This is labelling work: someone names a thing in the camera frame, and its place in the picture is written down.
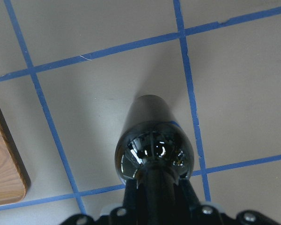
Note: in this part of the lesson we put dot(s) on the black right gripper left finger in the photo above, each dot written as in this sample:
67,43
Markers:
134,198

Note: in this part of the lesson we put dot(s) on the black wine bottle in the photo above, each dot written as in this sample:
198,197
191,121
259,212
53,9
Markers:
154,150

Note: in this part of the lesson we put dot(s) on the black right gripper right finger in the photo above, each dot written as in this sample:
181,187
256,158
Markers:
185,196

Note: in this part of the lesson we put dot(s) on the wooden tray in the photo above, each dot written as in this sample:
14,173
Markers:
14,179

